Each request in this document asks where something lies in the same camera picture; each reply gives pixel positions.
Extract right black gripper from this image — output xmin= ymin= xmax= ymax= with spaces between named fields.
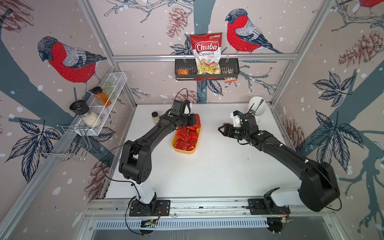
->
xmin=216 ymin=124 xmax=249 ymax=141

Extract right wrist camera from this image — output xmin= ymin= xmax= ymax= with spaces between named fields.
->
xmin=230 ymin=111 xmax=242 ymax=128

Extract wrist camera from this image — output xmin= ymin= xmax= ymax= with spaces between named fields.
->
xmin=230 ymin=111 xmax=242 ymax=128
xmin=170 ymin=100 xmax=191 ymax=117

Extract black wire wall basket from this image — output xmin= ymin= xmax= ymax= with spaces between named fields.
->
xmin=175 ymin=59 xmax=240 ymax=81

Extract small spice jar on table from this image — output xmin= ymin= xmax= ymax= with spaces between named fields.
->
xmin=151 ymin=112 xmax=160 ymax=125

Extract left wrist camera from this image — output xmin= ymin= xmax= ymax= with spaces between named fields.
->
xmin=170 ymin=100 xmax=191 ymax=117

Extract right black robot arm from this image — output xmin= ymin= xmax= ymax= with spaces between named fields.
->
xmin=218 ymin=111 xmax=341 ymax=214

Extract red tea bag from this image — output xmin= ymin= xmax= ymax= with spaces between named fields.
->
xmin=194 ymin=114 xmax=201 ymax=129

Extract white utensil cup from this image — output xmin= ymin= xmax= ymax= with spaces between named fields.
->
xmin=249 ymin=97 xmax=267 ymax=123

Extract red tea bags pile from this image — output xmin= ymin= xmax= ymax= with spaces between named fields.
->
xmin=173 ymin=125 xmax=199 ymax=151

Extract white wire wall shelf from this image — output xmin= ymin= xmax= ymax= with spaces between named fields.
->
xmin=69 ymin=72 xmax=127 ymax=136

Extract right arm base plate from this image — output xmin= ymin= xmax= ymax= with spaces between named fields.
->
xmin=247 ymin=198 xmax=291 ymax=215

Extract orange spice jar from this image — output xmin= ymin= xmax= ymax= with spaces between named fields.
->
xmin=92 ymin=87 xmax=112 ymax=108

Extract black lid rice jar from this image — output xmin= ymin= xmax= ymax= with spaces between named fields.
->
xmin=69 ymin=100 xmax=102 ymax=129

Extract Chuba cassava chips bag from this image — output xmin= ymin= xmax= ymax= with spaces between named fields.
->
xmin=190 ymin=33 xmax=222 ymax=75

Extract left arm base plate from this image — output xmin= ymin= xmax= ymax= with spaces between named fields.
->
xmin=129 ymin=200 xmax=171 ymax=217

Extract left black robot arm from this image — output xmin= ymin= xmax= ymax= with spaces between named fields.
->
xmin=119 ymin=113 xmax=197 ymax=205

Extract chrome wire rack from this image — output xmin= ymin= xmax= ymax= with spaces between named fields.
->
xmin=35 ymin=125 xmax=92 ymax=163

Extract yellow plastic storage box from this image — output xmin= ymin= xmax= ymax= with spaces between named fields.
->
xmin=171 ymin=119 xmax=202 ymax=155

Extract metal spoon in cup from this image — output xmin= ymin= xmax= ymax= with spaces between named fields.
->
xmin=250 ymin=99 xmax=264 ymax=116

